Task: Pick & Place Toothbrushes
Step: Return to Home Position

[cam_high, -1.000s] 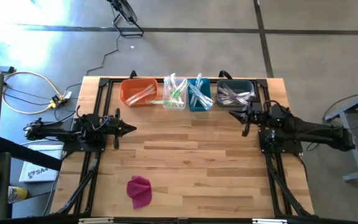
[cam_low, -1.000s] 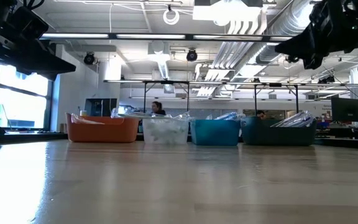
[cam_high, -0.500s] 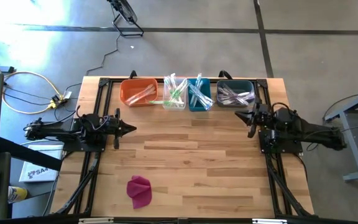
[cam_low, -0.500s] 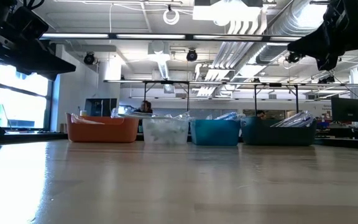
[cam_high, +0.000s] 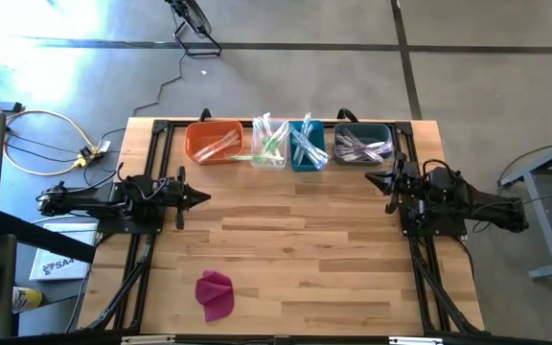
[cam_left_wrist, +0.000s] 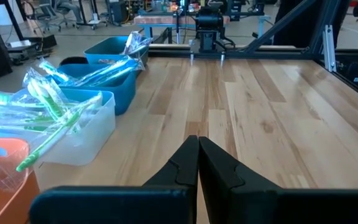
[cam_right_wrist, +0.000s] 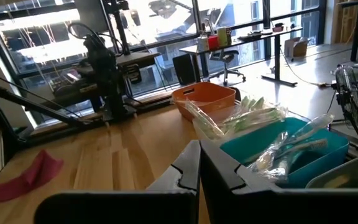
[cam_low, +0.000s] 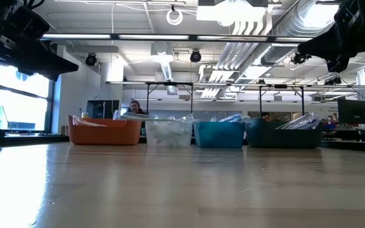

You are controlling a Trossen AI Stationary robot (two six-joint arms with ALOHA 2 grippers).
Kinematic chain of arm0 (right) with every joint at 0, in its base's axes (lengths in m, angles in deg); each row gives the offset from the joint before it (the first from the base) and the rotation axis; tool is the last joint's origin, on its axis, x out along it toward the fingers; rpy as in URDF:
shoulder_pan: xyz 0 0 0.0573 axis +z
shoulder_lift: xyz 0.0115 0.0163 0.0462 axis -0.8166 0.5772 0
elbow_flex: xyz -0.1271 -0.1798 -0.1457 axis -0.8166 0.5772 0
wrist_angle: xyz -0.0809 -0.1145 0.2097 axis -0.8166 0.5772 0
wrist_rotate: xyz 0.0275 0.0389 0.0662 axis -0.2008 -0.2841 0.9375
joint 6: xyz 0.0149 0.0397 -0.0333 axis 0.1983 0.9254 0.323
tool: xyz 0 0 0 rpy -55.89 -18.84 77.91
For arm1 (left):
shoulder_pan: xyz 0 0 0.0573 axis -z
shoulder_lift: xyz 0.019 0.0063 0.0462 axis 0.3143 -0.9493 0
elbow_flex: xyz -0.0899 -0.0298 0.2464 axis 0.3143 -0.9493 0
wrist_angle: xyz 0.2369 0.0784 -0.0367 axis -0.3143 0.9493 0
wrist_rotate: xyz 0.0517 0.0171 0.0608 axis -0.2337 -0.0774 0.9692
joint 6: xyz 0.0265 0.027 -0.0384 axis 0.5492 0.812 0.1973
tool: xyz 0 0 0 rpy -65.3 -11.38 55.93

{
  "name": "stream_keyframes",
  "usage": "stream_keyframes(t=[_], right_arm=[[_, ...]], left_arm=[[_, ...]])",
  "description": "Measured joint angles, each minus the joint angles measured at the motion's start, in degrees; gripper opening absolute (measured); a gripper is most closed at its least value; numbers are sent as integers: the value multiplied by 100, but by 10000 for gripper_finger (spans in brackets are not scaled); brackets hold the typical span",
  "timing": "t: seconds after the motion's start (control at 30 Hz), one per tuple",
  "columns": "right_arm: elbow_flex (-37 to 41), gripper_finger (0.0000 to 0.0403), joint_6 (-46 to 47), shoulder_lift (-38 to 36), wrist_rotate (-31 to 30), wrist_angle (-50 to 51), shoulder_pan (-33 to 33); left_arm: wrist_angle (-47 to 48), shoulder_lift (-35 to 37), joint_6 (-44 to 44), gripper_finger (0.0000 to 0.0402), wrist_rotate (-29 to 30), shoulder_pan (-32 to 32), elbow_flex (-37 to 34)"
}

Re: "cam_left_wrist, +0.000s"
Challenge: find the dark grey plastic bin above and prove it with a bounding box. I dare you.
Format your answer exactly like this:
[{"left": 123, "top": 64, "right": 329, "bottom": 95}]
[{"left": 83, "top": 35, "right": 150, "bottom": 67}]

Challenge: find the black table clamp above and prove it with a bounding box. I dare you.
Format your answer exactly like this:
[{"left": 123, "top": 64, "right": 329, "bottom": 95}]
[{"left": 59, "top": 56, "right": 88, "bottom": 67}]

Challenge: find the silver bracket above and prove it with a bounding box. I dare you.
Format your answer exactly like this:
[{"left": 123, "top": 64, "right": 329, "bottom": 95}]
[{"left": 321, "top": 24, "right": 337, "bottom": 73}]

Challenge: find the teal blue plastic bin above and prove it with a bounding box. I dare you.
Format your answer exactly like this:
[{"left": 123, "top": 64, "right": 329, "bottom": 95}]
[{"left": 56, "top": 62, "right": 138, "bottom": 116}]

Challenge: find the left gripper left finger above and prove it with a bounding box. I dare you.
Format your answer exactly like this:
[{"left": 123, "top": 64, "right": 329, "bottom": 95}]
[{"left": 29, "top": 135, "right": 200, "bottom": 224}]

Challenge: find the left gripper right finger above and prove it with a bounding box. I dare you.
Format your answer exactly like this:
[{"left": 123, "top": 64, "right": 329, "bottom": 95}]
[{"left": 198, "top": 136, "right": 358, "bottom": 224}]

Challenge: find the orange plastic bin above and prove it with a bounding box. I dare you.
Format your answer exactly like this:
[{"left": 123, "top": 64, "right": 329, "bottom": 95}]
[{"left": 0, "top": 138, "right": 40, "bottom": 224}]

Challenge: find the clear plastic bin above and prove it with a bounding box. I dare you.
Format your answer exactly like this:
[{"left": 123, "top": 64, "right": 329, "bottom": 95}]
[{"left": 0, "top": 88, "right": 117, "bottom": 167}]

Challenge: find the wooden workbench with clutter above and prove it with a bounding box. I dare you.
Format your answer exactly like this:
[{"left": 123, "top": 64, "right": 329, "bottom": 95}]
[{"left": 133, "top": 14, "right": 273, "bottom": 45}]

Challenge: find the blue toothbrush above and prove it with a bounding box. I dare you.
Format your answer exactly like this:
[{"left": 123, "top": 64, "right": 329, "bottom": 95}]
[
  {"left": 38, "top": 58, "right": 75, "bottom": 85},
  {"left": 88, "top": 63, "right": 146, "bottom": 88},
  {"left": 75, "top": 55, "right": 142, "bottom": 86}
]

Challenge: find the black office chair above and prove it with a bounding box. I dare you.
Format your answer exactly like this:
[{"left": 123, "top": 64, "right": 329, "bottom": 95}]
[
  {"left": 54, "top": 0, "right": 84, "bottom": 29},
  {"left": 22, "top": 0, "right": 62, "bottom": 34}
]

